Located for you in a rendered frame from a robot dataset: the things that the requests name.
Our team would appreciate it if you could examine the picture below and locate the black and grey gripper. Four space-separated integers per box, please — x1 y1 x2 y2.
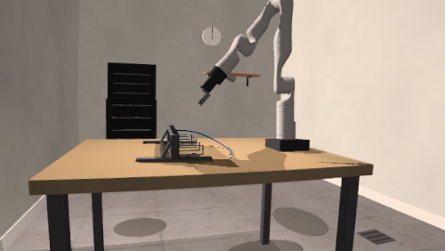
198 59 236 106

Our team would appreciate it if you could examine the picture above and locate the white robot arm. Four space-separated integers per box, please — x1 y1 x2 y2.
223 0 295 140

